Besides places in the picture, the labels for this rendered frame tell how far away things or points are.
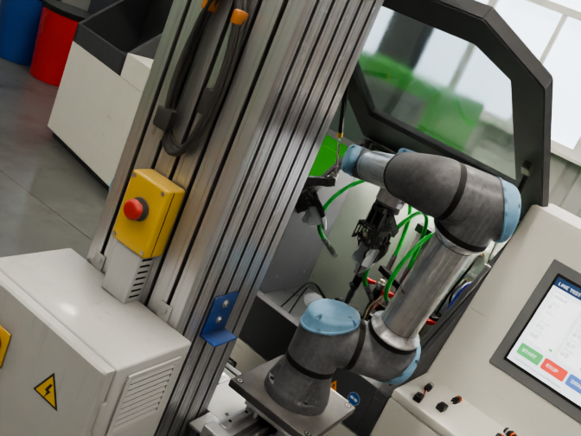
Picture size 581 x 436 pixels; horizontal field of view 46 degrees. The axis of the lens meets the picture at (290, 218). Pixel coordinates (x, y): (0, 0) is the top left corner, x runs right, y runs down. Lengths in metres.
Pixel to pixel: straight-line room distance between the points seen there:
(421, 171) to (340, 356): 0.45
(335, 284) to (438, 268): 1.28
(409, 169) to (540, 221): 0.88
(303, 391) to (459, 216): 0.51
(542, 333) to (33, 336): 1.40
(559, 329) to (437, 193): 0.89
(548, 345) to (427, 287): 0.73
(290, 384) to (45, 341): 0.57
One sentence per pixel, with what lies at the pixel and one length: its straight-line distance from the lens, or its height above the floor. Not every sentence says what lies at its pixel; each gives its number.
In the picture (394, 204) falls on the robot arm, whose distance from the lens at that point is 1.79.
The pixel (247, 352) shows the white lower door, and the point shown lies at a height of 0.77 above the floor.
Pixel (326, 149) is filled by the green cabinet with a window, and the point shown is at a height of 0.87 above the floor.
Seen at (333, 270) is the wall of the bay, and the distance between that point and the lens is 2.62.
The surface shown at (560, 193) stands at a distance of 6.03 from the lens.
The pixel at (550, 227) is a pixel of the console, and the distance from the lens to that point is 2.10.
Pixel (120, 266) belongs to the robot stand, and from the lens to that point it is 1.25.
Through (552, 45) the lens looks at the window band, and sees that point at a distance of 6.06.
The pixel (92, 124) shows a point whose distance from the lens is 5.39.
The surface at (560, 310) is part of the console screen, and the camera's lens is 2.06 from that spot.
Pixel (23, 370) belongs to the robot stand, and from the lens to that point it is 1.22.
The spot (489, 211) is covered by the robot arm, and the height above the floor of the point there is 1.62.
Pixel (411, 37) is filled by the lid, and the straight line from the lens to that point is 1.82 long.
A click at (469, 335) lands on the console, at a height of 1.14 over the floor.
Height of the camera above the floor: 1.84
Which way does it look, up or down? 17 degrees down
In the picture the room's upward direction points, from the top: 23 degrees clockwise
